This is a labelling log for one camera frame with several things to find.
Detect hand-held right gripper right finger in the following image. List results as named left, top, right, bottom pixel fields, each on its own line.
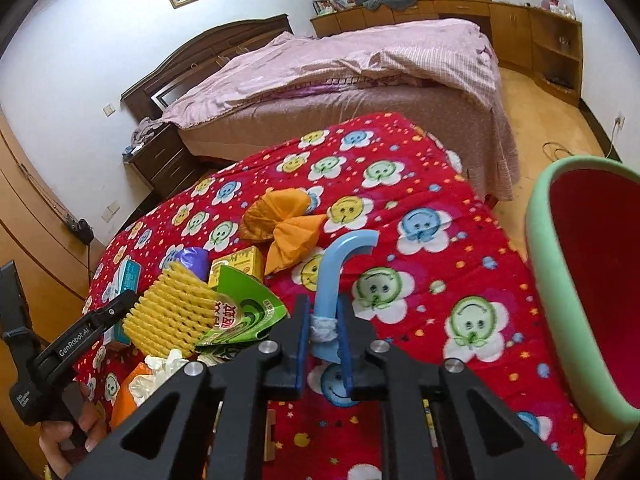
left=336, top=294, right=576, bottom=480

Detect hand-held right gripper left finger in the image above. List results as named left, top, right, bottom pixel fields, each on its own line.
left=65, top=294, right=312, bottom=480

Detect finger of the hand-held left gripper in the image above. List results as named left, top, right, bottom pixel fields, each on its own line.
left=87, top=290, right=142, bottom=333

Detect yellow ribbed scrubber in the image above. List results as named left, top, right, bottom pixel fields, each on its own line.
left=122, top=261, right=218, bottom=358

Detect green snack packet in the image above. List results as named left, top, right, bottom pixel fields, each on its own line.
left=195, top=265, right=290, bottom=348

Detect blue plastic hook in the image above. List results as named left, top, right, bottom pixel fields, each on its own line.
left=311, top=230, right=378, bottom=363

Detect white tissue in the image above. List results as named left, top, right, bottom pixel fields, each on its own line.
left=131, top=349, right=191, bottom=406

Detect orange packet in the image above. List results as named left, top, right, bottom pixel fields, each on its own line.
left=110, top=360, right=151, bottom=431

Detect red bin with green rim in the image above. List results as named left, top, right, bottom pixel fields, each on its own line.
left=525, top=156, right=640, bottom=436

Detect person's left hand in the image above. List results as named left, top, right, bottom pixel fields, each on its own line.
left=39, top=382, right=108, bottom=468

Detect teal carton box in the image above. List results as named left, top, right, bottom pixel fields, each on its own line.
left=102, top=258, right=143, bottom=351

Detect black charger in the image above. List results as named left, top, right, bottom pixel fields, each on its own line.
left=65, top=215, right=96, bottom=246

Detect purple wrapper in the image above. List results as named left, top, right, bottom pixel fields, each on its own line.
left=172, top=246, right=210, bottom=281

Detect beige wooden block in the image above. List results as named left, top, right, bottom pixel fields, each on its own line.
left=265, top=410, right=279, bottom=463

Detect red flower print blanket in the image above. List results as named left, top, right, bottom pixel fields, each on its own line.
left=72, top=111, right=588, bottom=480

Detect yellow carton box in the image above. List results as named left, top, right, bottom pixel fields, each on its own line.
left=207, top=246, right=264, bottom=288

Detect orange crumpled bag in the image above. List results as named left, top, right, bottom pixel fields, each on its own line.
left=239, top=187, right=328, bottom=276

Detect dark wooden nightstand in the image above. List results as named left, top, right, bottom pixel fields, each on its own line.
left=122, top=122, right=201, bottom=201

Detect pile of pale clothes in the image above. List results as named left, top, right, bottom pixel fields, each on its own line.
left=129, top=117, right=166, bottom=148

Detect dark wooden bed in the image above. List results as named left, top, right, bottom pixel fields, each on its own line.
left=120, top=12, right=521, bottom=201

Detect grey clothes pile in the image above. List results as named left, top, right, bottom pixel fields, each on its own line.
left=352, top=0, right=416, bottom=12

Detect wooden corner shelf unit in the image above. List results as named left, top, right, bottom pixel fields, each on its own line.
left=487, top=2, right=585, bottom=106

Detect small items on shelf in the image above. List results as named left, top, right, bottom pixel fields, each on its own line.
left=537, top=0, right=576, bottom=18

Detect coiled floor cable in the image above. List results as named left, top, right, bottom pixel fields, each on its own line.
left=542, top=125, right=623, bottom=161

